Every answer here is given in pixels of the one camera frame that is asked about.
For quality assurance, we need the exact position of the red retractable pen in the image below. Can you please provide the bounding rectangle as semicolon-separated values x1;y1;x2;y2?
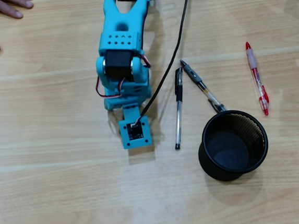
245;40;271;117

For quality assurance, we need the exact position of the black capped gel pen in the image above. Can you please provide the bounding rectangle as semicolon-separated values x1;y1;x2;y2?
168;67;190;151

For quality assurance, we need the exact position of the black camera cable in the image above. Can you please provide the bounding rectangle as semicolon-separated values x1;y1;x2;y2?
125;0;204;126

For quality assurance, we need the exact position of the bare human hand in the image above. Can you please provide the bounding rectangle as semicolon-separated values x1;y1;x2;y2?
0;0;37;21

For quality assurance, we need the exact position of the teal camera mount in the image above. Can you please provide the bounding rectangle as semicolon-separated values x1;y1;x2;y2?
116;103;153;150

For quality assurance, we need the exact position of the grey grip retractable pen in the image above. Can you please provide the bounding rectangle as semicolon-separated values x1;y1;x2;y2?
179;55;228;116

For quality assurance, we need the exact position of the black mesh pen holder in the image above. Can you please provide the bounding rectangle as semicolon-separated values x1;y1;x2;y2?
194;107;272;184

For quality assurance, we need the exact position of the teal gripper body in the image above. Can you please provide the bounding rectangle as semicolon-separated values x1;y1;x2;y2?
101;77;153;113

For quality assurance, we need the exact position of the red black servo wire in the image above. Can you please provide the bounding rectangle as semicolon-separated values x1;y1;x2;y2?
94;74;128;100
136;53;152;69

